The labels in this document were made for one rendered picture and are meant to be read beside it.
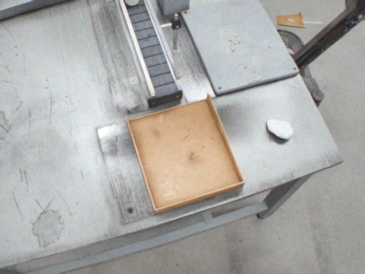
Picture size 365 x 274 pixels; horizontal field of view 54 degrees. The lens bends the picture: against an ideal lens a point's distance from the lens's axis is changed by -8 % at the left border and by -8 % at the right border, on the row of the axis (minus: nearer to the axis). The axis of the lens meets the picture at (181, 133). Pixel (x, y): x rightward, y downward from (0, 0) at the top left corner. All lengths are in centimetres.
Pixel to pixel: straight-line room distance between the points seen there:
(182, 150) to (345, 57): 170
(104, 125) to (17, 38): 50
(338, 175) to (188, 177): 123
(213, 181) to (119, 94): 40
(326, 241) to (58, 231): 138
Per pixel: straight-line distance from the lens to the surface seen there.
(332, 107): 236
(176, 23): 121
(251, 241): 194
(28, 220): 114
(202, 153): 113
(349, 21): 171
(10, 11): 154
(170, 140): 114
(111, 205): 109
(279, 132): 117
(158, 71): 121
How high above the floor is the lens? 188
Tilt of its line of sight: 65 degrees down
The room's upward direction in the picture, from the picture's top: 4 degrees clockwise
